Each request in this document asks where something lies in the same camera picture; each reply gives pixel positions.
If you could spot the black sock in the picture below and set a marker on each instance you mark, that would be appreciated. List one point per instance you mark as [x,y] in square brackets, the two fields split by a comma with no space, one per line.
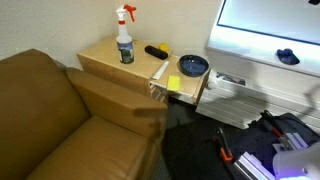
[286,56]

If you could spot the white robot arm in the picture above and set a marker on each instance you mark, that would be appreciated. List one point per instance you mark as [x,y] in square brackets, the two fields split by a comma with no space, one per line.
[303,164]

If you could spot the wooden nightstand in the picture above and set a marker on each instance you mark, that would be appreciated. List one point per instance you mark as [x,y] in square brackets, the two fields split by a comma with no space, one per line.
[103,60]

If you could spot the yellow sponge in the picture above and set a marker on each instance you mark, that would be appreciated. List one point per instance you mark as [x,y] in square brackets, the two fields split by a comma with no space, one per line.
[173,83]

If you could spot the white flat stick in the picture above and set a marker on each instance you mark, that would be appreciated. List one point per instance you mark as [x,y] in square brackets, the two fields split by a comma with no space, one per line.
[160,71]

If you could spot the dark blue bowl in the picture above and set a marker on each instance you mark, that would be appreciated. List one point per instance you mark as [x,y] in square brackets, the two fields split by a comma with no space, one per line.
[193,65]

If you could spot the yellow ball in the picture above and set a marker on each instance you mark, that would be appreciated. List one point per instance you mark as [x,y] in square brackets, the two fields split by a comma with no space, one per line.
[163,47]

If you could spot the white red spray bottle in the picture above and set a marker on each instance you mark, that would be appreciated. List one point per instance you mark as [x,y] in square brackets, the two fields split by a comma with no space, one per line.
[124,40]

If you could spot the brown leather sofa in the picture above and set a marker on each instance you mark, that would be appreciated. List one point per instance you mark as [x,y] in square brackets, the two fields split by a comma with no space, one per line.
[66,124]

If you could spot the white wall heater unit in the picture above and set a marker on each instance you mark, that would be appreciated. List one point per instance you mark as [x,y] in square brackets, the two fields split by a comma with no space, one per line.
[237,101]

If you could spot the orange handled clamp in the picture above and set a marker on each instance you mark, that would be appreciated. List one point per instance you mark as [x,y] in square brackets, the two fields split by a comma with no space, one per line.
[225,151]

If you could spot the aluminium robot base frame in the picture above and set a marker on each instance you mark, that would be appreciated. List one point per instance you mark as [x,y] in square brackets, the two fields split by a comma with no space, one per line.
[253,157]

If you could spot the red handled clamp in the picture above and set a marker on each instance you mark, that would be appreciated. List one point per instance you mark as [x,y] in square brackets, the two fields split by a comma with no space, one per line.
[276,129]

